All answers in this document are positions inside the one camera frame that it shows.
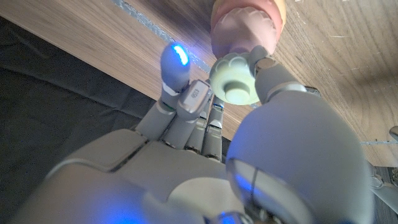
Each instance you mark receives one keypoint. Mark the pink toy disc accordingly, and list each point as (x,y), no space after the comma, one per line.
(242,31)

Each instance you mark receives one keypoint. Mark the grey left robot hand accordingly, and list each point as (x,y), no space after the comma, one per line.
(385,183)

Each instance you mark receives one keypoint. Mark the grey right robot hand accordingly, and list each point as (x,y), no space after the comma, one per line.
(171,174)

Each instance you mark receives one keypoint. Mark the black curtain backdrop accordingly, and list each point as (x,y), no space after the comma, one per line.
(46,109)

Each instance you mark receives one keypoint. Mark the green toy disc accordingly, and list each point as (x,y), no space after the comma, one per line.
(231,77)

